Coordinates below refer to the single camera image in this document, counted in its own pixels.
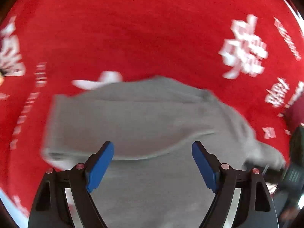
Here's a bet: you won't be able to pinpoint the grey fleece garment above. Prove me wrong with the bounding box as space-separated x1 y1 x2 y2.
42 77 285 227

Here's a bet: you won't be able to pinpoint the red printed blanket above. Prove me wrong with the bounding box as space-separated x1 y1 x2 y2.
1 0 303 216

